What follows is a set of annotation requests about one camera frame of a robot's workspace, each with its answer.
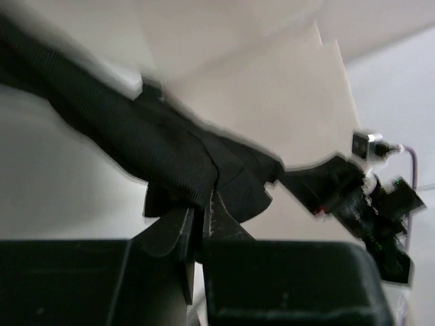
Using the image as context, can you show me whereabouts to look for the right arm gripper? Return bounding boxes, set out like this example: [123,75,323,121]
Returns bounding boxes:
[283,155,425,284]

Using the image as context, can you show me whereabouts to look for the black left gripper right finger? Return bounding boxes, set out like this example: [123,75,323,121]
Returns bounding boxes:
[203,189,258,266]

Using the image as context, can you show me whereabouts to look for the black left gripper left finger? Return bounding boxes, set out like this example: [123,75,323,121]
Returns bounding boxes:
[133,208,194,304]

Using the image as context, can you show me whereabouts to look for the black skirt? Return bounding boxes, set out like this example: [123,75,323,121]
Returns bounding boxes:
[1,14,284,222]

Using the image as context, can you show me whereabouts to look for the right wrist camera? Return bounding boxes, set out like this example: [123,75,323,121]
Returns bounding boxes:
[351,130,392,160]

